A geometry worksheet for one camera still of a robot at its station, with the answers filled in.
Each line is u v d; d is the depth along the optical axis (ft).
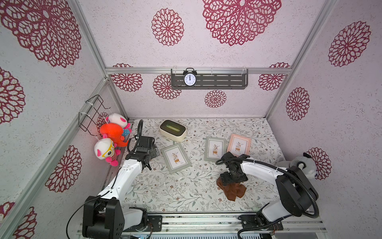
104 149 2.60
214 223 2.49
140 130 2.45
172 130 3.48
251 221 2.43
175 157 3.19
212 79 3.12
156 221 2.40
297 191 1.46
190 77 2.95
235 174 2.35
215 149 3.37
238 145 3.39
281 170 1.59
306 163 2.42
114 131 2.95
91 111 2.57
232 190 2.67
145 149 2.10
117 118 3.10
